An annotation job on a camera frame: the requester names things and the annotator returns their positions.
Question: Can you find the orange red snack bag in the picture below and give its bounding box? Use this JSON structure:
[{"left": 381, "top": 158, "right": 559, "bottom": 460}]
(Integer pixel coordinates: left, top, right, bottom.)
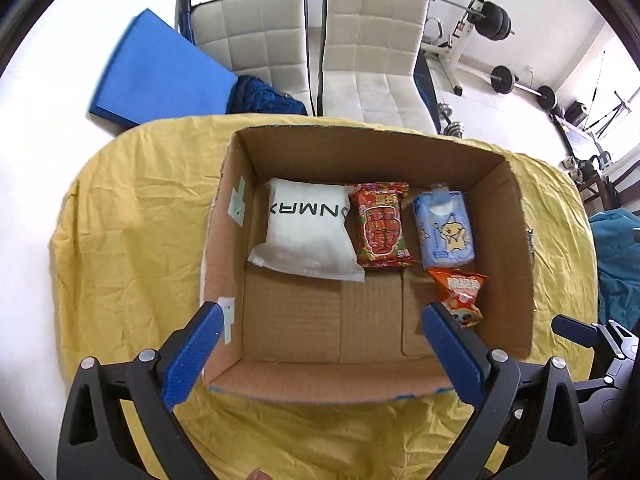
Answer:
[{"left": 428, "top": 268, "right": 487, "bottom": 328}]

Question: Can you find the light blue tissue pack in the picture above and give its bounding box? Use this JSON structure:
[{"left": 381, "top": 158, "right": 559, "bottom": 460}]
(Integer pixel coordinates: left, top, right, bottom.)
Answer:
[{"left": 412, "top": 186, "right": 475, "bottom": 270}]

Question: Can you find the red snack packet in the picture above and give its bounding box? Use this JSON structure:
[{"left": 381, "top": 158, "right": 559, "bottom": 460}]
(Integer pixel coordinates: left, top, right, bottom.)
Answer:
[{"left": 350, "top": 182, "right": 416, "bottom": 268}]

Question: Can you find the operator hand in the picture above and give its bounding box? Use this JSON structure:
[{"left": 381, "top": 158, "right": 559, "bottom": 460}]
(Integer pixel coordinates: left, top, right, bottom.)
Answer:
[{"left": 246, "top": 468, "right": 272, "bottom": 480}]

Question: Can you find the barbell on floor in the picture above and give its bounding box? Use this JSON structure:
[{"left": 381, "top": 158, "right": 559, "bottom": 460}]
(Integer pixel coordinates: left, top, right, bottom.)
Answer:
[{"left": 489, "top": 65, "right": 558, "bottom": 112}]

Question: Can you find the cardboard box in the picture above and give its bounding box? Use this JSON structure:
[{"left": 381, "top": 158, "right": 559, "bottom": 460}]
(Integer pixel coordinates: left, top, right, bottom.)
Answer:
[{"left": 202, "top": 125, "right": 534, "bottom": 403}]

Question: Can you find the blue foam mat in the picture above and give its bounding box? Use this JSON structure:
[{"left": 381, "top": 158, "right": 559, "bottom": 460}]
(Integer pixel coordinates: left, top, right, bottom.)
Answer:
[{"left": 89, "top": 9, "right": 238, "bottom": 128}]

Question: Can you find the white padded chair left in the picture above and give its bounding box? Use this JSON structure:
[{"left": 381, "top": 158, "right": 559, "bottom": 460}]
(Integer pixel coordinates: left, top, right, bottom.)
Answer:
[{"left": 191, "top": 0, "right": 316, "bottom": 116}]

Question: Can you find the white weight rack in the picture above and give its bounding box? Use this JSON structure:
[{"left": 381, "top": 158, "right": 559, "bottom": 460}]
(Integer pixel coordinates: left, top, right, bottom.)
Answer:
[{"left": 421, "top": 0, "right": 486, "bottom": 96}]

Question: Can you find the white padded chair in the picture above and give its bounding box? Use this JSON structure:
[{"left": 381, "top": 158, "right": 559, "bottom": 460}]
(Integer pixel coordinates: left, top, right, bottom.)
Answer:
[
  {"left": 191, "top": 0, "right": 316, "bottom": 116},
  {"left": 318, "top": 0, "right": 437, "bottom": 133}
]

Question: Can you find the white padded chair right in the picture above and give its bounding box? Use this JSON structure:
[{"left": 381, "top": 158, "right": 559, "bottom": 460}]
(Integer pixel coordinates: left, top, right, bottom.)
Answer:
[{"left": 318, "top": 0, "right": 437, "bottom": 133}]

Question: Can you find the black blue weight bench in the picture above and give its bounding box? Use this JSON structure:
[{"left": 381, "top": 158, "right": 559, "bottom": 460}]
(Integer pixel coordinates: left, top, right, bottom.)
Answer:
[{"left": 413, "top": 52, "right": 442, "bottom": 133}]

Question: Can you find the white soft pouch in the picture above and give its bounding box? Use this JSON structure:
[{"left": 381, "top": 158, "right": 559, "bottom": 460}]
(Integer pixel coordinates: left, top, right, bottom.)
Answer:
[{"left": 248, "top": 178, "right": 364, "bottom": 283}]

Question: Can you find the yellow tablecloth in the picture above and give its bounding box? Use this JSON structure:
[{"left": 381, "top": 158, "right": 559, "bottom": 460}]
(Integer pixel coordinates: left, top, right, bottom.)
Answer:
[{"left": 52, "top": 115, "right": 597, "bottom": 479}]

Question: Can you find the small chrome dumbbell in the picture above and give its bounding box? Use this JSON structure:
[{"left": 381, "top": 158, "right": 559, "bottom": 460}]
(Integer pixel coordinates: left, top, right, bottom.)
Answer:
[{"left": 438, "top": 103, "right": 464, "bottom": 139}]

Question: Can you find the dark blue knitted cloth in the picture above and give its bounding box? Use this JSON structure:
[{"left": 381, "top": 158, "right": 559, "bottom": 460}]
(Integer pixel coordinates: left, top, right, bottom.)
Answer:
[{"left": 226, "top": 75, "right": 308, "bottom": 116}]

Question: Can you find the teal blanket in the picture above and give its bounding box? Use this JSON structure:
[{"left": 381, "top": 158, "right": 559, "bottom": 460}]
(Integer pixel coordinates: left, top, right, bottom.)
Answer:
[{"left": 589, "top": 208, "right": 639, "bottom": 330}]

